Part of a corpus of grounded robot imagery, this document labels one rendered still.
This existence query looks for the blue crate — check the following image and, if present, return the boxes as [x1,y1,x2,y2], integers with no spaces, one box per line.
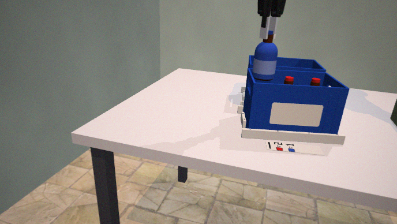
[243,68,342,134]
[248,55,320,72]

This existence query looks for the white paper pick list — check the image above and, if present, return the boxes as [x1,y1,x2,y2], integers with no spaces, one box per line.
[265,141,324,155]

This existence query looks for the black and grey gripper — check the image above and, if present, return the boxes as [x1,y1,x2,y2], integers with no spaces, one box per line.
[257,0,286,39]

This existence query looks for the blue bottle with grey label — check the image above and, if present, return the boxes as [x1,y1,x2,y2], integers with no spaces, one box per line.
[252,31,278,81]

